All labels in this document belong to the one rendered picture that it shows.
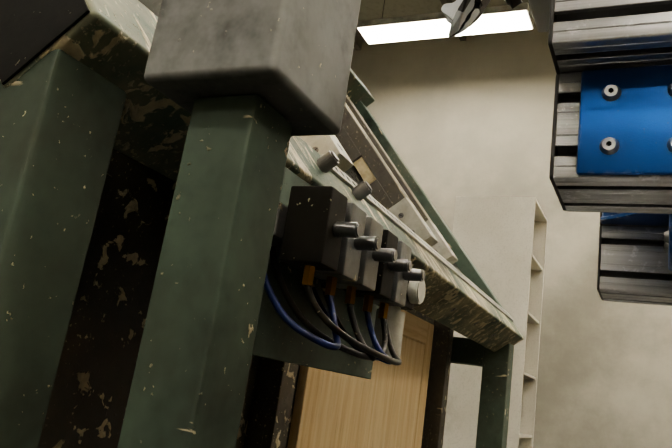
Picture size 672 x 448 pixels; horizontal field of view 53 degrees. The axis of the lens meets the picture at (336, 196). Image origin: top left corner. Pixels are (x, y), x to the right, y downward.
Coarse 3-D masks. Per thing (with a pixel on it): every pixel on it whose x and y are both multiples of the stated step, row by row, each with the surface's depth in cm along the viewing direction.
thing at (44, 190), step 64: (64, 64) 58; (0, 128) 57; (64, 128) 58; (0, 192) 55; (64, 192) 58; (128, 192) 99; (0, 256) 53; (64, 256) 58; (128, 256) 99; (0, 320) 53; (64, 320) 58; (128, 320) 100; (0, 384) 53; (64, 384) 89; (128, 384) 100; (256, 384) 131; (448, 384) 234
